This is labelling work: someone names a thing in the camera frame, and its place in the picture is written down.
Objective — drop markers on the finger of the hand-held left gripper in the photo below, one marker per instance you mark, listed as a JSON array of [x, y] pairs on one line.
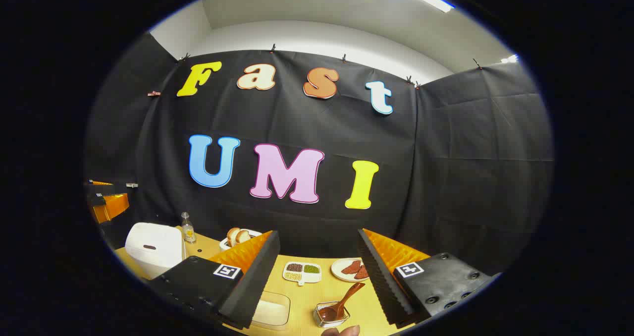
[[101, 182], [111, 208]]

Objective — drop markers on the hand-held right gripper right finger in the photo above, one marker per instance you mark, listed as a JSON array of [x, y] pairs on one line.
[[384, 286]]

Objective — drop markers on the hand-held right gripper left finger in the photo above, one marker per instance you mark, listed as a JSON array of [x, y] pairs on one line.
[[252, 286]]

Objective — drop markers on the clear container of white rice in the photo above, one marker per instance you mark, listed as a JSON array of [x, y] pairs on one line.
[[272, 311]]

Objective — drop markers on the brown wooden spoon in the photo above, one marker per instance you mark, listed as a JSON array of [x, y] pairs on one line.
[[346, 299]]

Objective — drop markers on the white rice cooker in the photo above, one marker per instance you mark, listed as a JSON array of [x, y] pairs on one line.
[[153, 247]]

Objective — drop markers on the red meat slice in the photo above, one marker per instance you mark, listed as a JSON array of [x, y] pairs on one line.
[[362, 273], [350, 267]]

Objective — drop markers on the white round plate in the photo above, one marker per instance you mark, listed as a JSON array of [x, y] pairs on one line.
[[338, 271]]

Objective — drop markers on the white toaster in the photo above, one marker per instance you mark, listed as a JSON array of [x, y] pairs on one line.
[[224, 246]]

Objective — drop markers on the bread slice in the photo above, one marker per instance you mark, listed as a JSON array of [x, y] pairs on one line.
[[243, 236], [232, 237]]

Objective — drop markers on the white divided dish of beans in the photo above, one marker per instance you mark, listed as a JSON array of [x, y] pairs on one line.
[[315, 278]]

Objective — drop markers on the small glass bottle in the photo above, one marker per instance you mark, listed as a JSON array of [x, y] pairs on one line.
[[188, 232]]

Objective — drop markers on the black backdrop cloth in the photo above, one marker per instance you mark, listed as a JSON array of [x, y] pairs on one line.
[[446, 177]]

